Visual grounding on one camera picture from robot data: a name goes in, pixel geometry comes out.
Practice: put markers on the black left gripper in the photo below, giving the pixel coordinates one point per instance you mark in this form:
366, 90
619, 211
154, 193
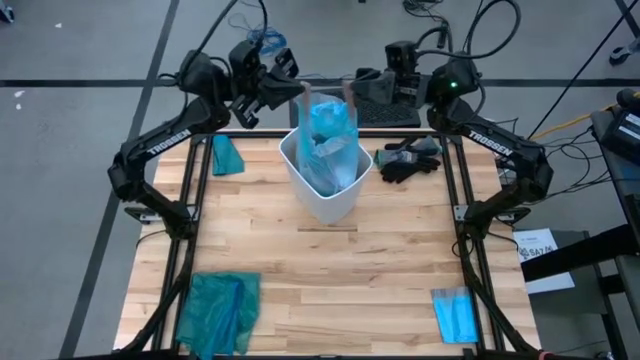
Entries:
247, 110

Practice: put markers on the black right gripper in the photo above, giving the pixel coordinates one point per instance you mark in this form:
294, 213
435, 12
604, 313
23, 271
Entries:
412, 90

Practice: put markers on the light blue trash bag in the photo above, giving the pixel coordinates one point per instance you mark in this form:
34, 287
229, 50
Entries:
325, 150

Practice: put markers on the white plastic trash bin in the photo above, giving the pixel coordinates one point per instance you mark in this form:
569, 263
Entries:
330, 210

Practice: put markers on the large teal trash bag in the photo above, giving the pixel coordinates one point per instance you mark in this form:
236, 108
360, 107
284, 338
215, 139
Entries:
215, 315

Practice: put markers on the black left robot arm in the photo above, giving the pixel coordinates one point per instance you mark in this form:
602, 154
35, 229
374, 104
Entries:
165, 140

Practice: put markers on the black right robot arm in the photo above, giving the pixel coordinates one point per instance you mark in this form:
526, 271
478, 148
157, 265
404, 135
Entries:
490, 142

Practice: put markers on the small folded teal bag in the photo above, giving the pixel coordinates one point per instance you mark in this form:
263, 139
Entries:
226, 156

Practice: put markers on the folded blue bag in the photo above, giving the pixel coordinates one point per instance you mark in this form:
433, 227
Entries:
456, 315

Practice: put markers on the black perforated computer case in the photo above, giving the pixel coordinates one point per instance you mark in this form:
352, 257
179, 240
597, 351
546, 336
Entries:
390, 115

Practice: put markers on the black gloves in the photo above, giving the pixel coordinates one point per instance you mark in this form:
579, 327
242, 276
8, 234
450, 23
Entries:
405, 156

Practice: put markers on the black power brick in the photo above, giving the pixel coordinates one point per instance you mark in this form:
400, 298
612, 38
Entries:
442, 35

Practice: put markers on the black work glove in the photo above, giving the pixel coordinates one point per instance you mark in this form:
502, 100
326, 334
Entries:
405, 171

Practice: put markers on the white printed paper sheet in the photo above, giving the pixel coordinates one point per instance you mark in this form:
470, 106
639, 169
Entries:
535, 245

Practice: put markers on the black caster wheel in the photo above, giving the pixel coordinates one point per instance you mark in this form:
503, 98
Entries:
620, 54

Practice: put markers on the black equipment box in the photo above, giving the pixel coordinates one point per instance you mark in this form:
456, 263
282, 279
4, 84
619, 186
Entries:
620, 130

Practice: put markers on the black side table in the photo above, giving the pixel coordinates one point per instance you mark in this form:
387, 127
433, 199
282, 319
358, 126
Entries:
570, 257

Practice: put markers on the black and white floor object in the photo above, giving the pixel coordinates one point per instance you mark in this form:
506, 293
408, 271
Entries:
5, 15

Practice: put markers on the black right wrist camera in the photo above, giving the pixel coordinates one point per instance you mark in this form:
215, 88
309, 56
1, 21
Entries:
401, 55

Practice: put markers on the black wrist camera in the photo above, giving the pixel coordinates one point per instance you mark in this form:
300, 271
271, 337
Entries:
401, 55
245, 57

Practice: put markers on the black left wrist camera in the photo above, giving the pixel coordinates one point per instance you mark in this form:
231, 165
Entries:
245, 57

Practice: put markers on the black metal table frame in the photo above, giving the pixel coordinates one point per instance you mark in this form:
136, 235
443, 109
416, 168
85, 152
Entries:
250, 134

